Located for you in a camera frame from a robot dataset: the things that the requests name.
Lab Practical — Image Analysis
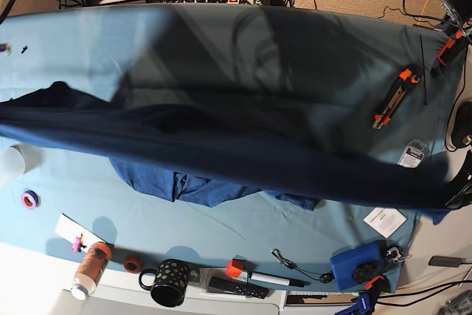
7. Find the blue t-shirt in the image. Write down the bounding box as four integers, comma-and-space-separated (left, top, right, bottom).
1, 82, 451, 211

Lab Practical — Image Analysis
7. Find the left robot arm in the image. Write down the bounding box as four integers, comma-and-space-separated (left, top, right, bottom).
436, 0, 471, 210

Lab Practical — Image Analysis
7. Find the clear plastic blister pack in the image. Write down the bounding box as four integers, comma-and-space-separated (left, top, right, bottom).
398, 139, 428, 168

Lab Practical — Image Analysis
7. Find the black computer mouse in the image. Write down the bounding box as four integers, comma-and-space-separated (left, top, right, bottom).
451, 101, 472, 148

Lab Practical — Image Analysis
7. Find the black adapter right edge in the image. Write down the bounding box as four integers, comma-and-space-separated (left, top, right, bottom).
428, 255, 464, 268

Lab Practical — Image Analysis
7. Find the white paper leaflet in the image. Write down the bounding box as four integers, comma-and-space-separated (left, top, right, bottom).
364, 207, 407, 238

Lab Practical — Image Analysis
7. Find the orange black utility knife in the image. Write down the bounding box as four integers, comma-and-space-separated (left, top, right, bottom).
372, 63, 424, 130

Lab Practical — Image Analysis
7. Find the teal table cloth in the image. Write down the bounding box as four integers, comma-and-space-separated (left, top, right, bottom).
1, 4, 470, 274

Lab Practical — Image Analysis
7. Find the blue box with knob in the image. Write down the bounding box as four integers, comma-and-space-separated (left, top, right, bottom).
330, 240, 388, 291

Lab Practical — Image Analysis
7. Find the orange black clamp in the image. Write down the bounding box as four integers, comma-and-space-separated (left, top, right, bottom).
436, 31, 470, 66

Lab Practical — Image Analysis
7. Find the blue clamp bottom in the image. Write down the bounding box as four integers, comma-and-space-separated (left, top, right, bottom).
336, 274, 390, 315

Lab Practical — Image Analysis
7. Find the black marker pen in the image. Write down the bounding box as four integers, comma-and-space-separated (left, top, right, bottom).
248, 272, 310, 288

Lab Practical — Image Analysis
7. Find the orange cube block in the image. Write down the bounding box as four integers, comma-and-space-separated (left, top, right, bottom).
225, 258, 245, 280

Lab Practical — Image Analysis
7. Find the black dotted remote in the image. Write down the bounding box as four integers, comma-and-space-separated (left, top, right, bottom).
208, 277, 270, 300

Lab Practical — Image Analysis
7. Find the black yellow-dotted mug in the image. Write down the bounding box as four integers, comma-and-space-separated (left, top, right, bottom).
138, 259, 190, 308

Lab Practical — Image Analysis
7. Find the orange tape roll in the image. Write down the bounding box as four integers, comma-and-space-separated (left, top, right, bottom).
123, 256, 142, 274

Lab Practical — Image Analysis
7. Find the orange bottle white cap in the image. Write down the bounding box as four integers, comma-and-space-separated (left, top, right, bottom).
71, 241, 111, 301

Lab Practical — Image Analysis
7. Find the pink clip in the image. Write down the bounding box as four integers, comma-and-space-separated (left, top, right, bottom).
71, 235, 87, 253

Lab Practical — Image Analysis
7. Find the purple tape roll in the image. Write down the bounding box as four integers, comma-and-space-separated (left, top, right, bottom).
21, 190, 40, 210

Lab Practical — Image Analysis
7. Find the translucent plastic cup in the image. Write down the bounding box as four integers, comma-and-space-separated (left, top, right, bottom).
0, 147, 26, 188

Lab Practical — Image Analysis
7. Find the black lanyard with clip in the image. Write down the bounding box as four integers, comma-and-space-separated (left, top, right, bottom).
271, 248, 335, 285

